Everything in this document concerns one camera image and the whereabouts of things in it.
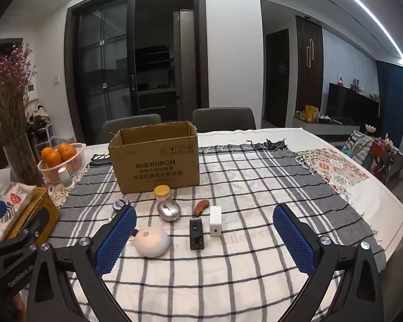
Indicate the yellow paper bags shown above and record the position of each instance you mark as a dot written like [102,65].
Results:
[311,114]

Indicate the round white night light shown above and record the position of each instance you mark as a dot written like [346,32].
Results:
[152,241]

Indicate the white television cabinet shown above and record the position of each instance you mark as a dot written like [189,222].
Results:
[325,127]

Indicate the grey plaid tablecloth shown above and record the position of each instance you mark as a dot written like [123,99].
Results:
[255,191]

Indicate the white fruit basket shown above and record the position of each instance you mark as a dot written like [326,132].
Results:
[74,166]

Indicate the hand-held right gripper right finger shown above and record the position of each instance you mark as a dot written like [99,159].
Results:
[294,241]

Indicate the small black device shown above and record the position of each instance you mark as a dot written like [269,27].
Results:
[196,234]

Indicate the pile of oranges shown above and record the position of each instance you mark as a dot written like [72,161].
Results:
[67,151]

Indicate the white charger adapter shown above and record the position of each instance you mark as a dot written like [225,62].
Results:
[216,221]

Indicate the small brown wooden object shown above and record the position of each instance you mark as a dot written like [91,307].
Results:
[201,207]

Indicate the ceiling light strip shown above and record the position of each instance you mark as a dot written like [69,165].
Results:
[366,10]

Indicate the blue curtain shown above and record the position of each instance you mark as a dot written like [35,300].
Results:
[393,100]

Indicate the white intercom panel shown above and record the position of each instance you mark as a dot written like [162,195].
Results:
[33,91]

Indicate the brown cardboard box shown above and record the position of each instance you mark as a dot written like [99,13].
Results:
[154,164]

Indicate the small white candle cup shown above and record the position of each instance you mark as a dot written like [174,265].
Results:
[66,177]

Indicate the small jar with yellow lid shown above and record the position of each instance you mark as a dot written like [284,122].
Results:
[162,194]

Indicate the sliding glass door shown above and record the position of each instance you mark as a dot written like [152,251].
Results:
[102,67]

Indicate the colourful striped cloth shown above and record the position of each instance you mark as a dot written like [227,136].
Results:
[359,147]

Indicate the glass vase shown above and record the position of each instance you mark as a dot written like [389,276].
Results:
[22,164]

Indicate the floral patterned cloth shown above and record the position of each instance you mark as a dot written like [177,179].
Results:
[335,169]

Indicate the small round black tin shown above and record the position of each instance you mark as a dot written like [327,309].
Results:
[120,203]

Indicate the wooden tissue box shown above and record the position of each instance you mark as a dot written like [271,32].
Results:
[52,211]

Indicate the floral tissue pack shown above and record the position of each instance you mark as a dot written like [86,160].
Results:
[11,208]

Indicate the dark entry door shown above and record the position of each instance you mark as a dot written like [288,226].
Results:
[278,77]

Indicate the white lace mat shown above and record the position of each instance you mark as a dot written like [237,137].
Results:
[62,194]

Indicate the black television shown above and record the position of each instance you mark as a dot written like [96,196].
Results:
[352,102]

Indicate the dark slatted cabinet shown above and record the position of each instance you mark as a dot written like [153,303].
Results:
[309,84]

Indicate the silver egg-shaped metal object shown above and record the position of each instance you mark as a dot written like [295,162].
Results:
[169,211]

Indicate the white shoe rack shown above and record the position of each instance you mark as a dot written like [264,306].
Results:
[42,137]

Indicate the grey dining chair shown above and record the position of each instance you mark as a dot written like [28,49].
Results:
[131,129]
[223,119]

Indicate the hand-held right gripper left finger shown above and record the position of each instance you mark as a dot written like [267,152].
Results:
[116,238]

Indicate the dried flower bouquet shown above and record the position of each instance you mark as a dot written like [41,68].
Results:
[10,90]

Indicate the white table cover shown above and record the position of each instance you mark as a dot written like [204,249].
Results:
[376,201]

